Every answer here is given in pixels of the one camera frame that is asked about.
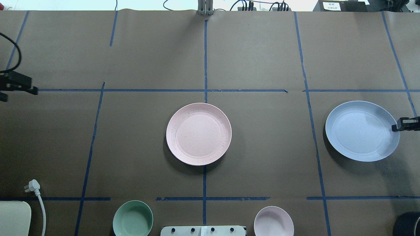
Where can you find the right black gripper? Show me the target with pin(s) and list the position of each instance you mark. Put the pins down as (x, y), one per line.
(408, 124)

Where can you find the pink plate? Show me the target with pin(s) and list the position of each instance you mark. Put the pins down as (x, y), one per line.
(199, 134)

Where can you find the pink bowl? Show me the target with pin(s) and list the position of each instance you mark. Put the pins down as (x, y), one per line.
(273, 221)

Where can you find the green bowl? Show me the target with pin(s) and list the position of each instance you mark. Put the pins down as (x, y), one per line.
(133, 218)

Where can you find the aluminium frame post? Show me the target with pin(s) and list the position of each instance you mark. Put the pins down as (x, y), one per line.
(205, 7)

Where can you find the dark blue saucepan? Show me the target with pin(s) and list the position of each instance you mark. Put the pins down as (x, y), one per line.
(408, 224)

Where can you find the black box with label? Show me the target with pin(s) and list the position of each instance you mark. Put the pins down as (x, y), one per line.
(340, 6)

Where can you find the cream toaster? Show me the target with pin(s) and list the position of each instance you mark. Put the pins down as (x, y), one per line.
(15, 218)

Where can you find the light blue plate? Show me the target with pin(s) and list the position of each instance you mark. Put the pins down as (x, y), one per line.
(362, 131)

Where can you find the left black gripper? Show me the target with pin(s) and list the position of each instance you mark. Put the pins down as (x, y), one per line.
(17, 84)

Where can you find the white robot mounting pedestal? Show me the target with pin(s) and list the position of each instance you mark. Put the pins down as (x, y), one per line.
(234, 230)

